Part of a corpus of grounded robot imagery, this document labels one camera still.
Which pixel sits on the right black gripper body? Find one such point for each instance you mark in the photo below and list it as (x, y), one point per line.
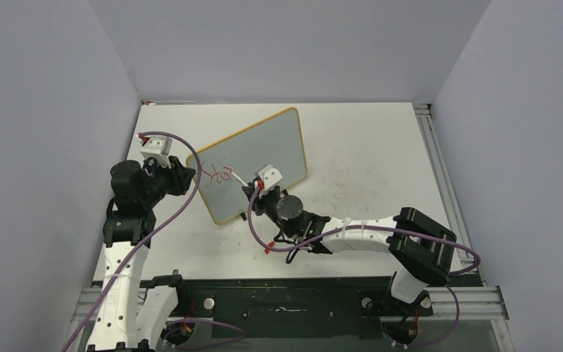
(268, 204)

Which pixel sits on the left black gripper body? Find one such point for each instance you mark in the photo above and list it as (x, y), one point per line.
(162, 180)

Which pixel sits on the red white marker pen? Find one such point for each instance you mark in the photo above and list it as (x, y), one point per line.
(240, 179)

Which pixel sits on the red marker cap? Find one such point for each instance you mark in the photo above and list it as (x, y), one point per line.
(268, 248)

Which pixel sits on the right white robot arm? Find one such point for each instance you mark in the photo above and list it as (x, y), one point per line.
(420, 244)

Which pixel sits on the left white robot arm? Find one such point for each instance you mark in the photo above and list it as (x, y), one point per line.
(122, 323)

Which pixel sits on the yellow framed whiteboard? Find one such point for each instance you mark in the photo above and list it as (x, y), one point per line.
(244, 141)

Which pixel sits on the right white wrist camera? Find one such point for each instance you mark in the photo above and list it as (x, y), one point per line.
(269, 176)

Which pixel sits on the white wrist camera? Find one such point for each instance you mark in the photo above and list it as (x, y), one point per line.
(269, 176)
(156, 147)

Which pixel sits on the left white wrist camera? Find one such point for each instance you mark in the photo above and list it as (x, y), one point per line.
(156, 147)

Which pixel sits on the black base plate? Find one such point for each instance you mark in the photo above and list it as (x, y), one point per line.
(296, 325)

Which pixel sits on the aluminium side rail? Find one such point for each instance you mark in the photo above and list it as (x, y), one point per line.
(447, 192)

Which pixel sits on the aluminium frame rail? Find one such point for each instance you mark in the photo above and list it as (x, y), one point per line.
(470, 303)

